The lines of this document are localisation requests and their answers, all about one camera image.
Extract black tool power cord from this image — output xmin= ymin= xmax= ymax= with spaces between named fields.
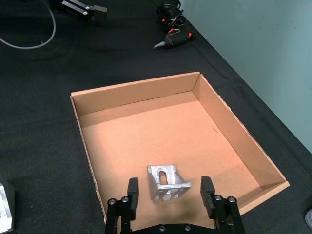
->
xmin=156 ymin=0 xmax=187 ymax=35

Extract shallow brown cardboard tray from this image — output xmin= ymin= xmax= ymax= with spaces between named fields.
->
xmin=70 ymin=71 xmax=290 ymax=224

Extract grey cable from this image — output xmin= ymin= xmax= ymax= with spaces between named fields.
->
xmin=0 ymin=0 xmax=57 ymax=50

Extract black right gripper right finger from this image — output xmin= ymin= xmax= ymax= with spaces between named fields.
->
xmin=200 ymin=176 xmax=246 ymax=234

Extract plain pale wall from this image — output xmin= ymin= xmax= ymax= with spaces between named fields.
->
xmin=179 ymin=0 xmax=312 ymax=153

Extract black corded tool orange parts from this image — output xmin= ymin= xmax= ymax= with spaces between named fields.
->
xmin=153 ymin=31 xmax=196 ymax=51

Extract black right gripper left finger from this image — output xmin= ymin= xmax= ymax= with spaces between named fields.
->
xmin=104 ymin=177 xmax=140 ymax=234

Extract roll of silver tape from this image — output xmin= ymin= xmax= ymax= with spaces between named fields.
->
xmin=304 ymin=209 xmax=312 ymax=228

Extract black table cloth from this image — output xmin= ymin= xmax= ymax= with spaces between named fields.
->
xmin=0 ymin=0 xmax=312 ymax=234

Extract silver metal corner bracket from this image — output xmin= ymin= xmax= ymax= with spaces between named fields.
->
xmin=146 ymin=164 xmax=192 ymax=202

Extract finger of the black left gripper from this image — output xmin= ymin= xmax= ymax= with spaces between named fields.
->
xmin=63 ymin=9 xmax=108 ymax=25
xmin=60 ymin=0 xmax=108 ymax=16

